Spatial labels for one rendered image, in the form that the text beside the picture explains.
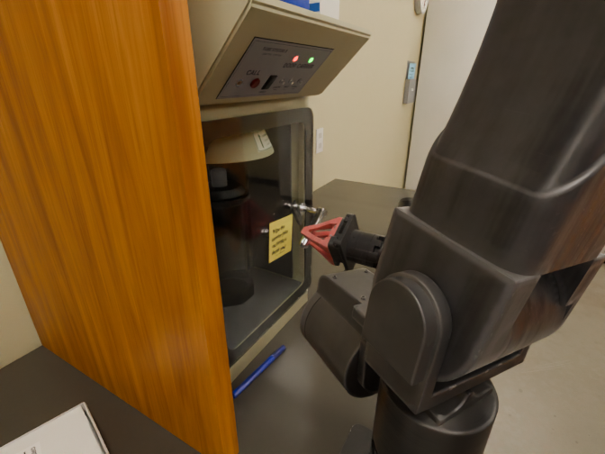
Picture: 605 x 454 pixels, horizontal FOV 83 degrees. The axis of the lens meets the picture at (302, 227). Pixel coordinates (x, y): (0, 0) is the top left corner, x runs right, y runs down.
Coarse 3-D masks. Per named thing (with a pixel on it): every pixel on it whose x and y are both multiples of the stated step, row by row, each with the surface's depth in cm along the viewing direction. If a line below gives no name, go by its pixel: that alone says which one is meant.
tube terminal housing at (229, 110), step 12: (300, 96) 62; (204, 108) 43; (216, 108) 44; (228, 108) 46; (240, 108) 49; (252, 108) 51; (264, 108) 53; (276, 108) 56; (288, 108) 59; (204, 120) 43; (300, 300) 79; (288, 312) 75; (276, 324) 72; (264, 336) 68; (252, 348) 65; (240, 360) 62; (240, 372) 63
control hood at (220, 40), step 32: (192, 0) 33; (224, 0) 31; (256, 0) 31; (192, 32) 34; (224, 32) 32; (256, 32) 34; (288, 32) 38; (320, 32) 43; (352, 32) 50; (224, 64) 35; (256, 96) 46; (288, 96) 54
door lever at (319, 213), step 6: (300, 204) 67; (300, 210) 67; (306, 210) 67; (312, 210) 66; (318, 210) 65; (324, 210) 65; (318, 216) 65; (312, 222) 64; (318, 222) 64; (306, 240) 62; (306, 246) 62
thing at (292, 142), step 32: (224, 128) 45; (256, 128) 50; (288, 128) 58; (224, 160) 46; (256, 160) 52; (288, 160) 60; (224, 192) 47; (256, 192) 54; (288, 192) 62; (224, 224) 49; (256, 224) 56; (224, 256) 50; (256, 256) 57; (288, 256) 67; (224, 288) 52; (256, 288) 59; (288, 288) 70; (224, 320) 53; (256, 320) 62
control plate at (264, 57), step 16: (256, 48) 36; (272, 48) 38; (288, 48) 41; (304, 48) 43; (320, 48) 46; (240, 64) 37; (256, 64) 39; (272, 64) 41; (288, 64) 44; (304, 64) 47; (320, 64) 51; (288, 80) 48; (304, 80) 52; (224, 96) 41; (240, 96) 43
